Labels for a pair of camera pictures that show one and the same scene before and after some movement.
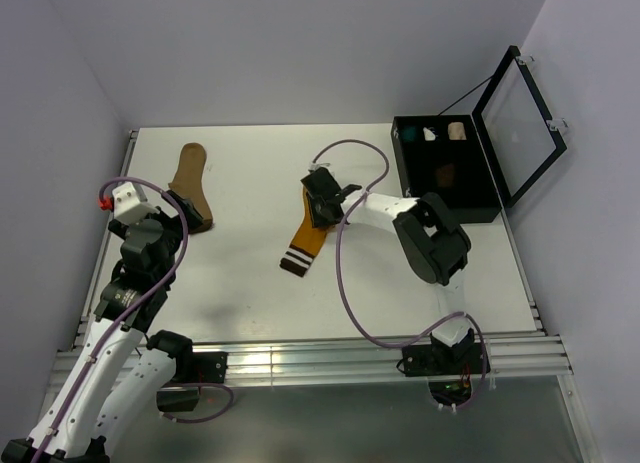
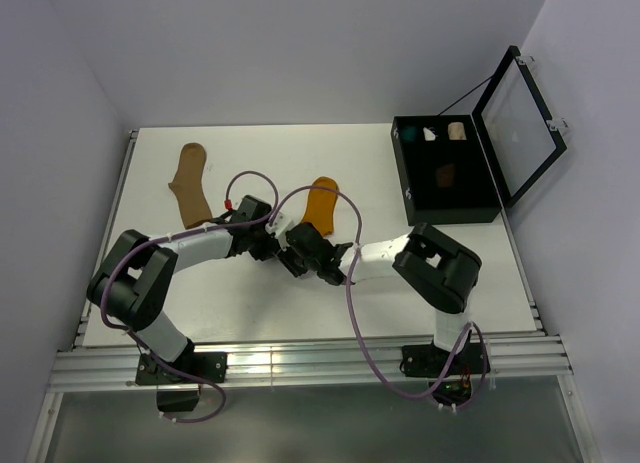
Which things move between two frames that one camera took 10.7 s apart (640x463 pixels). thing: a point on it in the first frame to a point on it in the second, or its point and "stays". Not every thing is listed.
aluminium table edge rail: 93,300 stays
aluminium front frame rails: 330,363 stays
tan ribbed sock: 190,183 stays
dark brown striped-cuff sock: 445,175 stays
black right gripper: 317,221 to 286,258
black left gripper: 192,216 to 265,252
